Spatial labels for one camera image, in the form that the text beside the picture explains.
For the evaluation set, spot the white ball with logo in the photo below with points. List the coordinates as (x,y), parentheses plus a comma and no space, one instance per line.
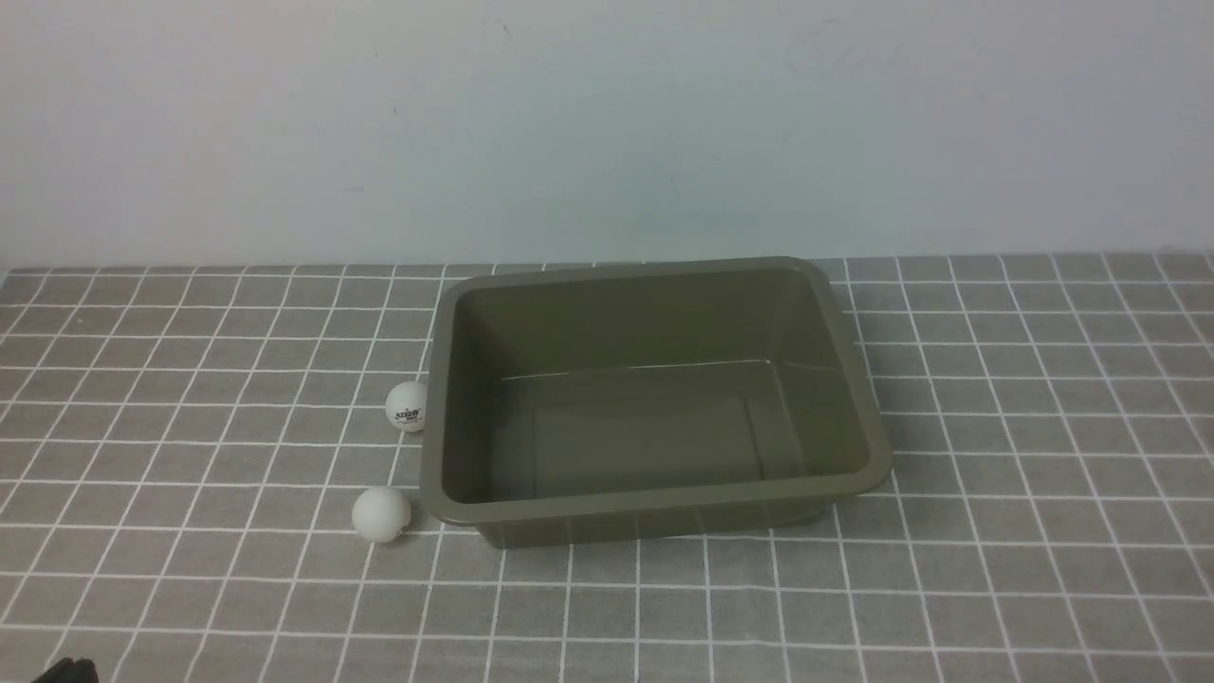
(405,406)

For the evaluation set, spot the plain white table-tennis ball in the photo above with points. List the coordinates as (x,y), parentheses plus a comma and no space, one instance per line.
(381,514)

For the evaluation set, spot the olive green plastic bin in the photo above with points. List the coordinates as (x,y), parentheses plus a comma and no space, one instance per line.
(642,401)

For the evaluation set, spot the grey checked tablecloth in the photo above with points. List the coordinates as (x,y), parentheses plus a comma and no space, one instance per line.
(182,448)

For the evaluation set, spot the black object at corner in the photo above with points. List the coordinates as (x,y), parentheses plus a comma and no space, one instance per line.
(70,670)

